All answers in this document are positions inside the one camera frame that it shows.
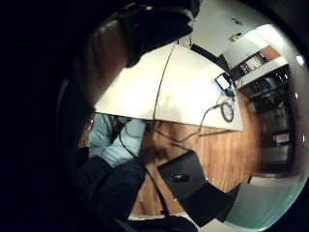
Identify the wooden wall shelf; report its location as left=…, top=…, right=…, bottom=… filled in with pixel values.
left=231, top=44, right=289, bottom=90

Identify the black cable on table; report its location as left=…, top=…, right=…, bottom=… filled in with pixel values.
left=151, top=93, right=238, bottom=143

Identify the the person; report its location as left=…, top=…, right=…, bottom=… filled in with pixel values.
left=69, top=112, right=149, bottom=226

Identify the black glove cable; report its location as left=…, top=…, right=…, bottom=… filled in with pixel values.
left=118, top=124, right=172, bottom=218

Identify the brown rounded object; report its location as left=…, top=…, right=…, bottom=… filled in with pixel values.
left=78, top=19, right=130, bottom=107

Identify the small tablet with lit screen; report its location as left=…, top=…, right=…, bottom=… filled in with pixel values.
left=214, top=72, right=234, bottom=92

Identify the black office chair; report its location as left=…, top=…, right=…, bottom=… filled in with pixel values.
left=156, top=149, right=241, bottom=227

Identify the coiled black cable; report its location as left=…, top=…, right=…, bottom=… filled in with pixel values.
left=220, top=101, right=235, bottom=124

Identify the dark equipment rack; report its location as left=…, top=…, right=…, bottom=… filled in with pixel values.
left=244, top=66, right=296, bottom=175

